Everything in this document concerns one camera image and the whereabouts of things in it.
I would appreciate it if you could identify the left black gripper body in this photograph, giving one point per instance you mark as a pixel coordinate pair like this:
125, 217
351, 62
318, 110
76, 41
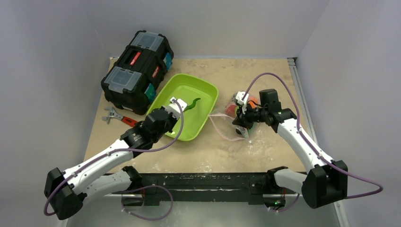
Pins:
170, 123

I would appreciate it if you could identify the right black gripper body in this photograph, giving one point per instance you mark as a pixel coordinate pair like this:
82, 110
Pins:
241, 118

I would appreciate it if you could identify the clear zip top bag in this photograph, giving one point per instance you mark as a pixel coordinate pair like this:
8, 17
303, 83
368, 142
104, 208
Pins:
229, 121

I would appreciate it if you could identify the green fake chili pepper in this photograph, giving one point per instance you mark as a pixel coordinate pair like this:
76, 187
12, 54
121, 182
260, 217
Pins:
192, 105

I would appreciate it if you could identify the lime green plastic tray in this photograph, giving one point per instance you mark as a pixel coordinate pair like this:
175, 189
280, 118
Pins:
188, 88

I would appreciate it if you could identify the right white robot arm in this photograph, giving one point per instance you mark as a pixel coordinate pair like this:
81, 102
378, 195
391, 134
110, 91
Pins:
325, 180

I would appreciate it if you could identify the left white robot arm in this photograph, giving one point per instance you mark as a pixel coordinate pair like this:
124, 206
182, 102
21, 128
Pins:
69, 190

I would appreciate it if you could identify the black plastic toolbox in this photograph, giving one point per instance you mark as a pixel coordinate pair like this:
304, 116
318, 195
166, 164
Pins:
132, 81

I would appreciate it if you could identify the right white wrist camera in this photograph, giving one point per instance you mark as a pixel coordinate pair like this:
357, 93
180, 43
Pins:
241, 100

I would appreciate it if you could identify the red handled adjustable wrench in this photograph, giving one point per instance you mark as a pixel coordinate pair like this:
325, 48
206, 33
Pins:
113, 114

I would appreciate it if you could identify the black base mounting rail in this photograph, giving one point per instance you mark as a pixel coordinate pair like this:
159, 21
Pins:
250, 188

